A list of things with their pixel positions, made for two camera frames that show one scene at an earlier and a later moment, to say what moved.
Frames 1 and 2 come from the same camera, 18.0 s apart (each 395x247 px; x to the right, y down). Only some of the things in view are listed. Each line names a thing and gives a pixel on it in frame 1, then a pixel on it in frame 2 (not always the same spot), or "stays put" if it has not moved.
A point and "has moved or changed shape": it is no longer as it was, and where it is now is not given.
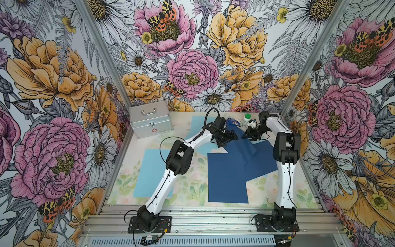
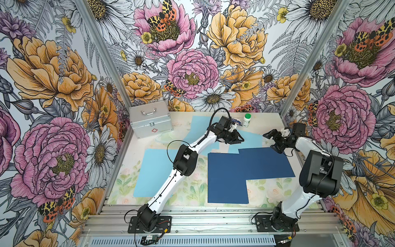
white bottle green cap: (247, 117) stays put
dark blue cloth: (264, 161) has moved or changed shape
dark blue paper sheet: (227, 177) stays put
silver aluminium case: (150, 119) stays put
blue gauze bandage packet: (232, 121) stays put
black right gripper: (250, 134) -> (271, 133)
